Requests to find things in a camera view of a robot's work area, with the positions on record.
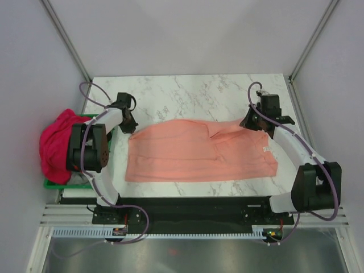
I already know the peach t shirt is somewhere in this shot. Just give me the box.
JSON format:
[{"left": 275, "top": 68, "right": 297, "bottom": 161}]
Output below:
[{"left": 125, "top": 119, "right": 278, "bottom": 183}]

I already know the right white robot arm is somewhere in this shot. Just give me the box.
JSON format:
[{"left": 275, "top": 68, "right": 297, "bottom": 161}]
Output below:
[{"left": 240, "top": 92, "right": 342, "bottom": 224}]

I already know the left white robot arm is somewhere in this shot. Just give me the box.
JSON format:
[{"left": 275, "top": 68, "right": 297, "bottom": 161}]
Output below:
[{"left": 66, "top": 93, "right": 138, "bottom": 224}]

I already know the magenta t shirt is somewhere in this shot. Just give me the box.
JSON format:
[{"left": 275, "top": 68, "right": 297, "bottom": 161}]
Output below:
[{"left": 39, "top": 109, "right": 90, "bottom": 185}]

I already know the green plastic bin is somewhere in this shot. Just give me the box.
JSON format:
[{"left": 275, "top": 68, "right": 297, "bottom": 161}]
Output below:
[{"left": 43, "top": 113, "right": 117, "bottom": 189}]

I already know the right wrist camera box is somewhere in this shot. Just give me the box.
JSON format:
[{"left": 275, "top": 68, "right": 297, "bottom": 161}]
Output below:
[{"left": 259, "top": 94, "right": 282, "bottom": 117}]

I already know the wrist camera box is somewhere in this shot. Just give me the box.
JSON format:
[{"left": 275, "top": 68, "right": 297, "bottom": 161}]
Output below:
[
  {"left": 259, "top": 94, "right": 282, "bottom": 117},
  {"left": 116, "top": 92, "right": 137, "bottom": 111}
]

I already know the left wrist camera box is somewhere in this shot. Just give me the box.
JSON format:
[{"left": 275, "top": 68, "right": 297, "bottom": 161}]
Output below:
[{"left": 116, "top": 92, "right": 137, "bottom": 111}]

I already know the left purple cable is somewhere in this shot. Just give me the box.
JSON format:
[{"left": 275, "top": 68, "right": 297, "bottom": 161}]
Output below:
[{"left": 51, "top": 81, "right": 151, "bottom": 259}]

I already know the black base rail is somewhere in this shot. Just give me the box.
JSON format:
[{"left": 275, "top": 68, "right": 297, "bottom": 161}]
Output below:
[{"left": 92, "top": 197, "right": 294, "bottom": 234}]

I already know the white slotted cable duct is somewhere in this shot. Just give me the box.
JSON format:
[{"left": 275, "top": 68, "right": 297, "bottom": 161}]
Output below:
[{"left": 52, "top": 227, "right": 266, "bottom": 239}]

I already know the right aluminium frame post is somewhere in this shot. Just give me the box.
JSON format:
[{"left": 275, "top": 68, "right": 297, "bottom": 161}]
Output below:
[{"left": 288, "top": 0, "right": 341, "bottom": 85}]

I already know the aluminium frame post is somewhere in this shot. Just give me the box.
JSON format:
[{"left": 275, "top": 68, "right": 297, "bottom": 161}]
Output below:
[
  {"left": 288, "top": 0, "right": 341, "bottom": 85},
  {"left": 39, "top": 0, "right": 92, "bottom": 81}
]

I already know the left aluminium frame post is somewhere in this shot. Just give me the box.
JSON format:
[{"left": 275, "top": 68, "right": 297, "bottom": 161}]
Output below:
[{"left": 39, "top": 0, "right": 92, "bottom": 81}]

